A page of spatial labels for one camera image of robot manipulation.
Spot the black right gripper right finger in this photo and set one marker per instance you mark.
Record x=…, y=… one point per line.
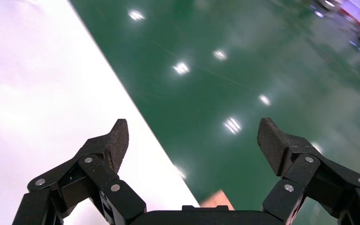
x=298, y=186

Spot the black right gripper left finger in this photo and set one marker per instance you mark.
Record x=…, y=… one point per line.
x=105, y=186

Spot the pale tan board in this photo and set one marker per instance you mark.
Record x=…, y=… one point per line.
x=217, y=202

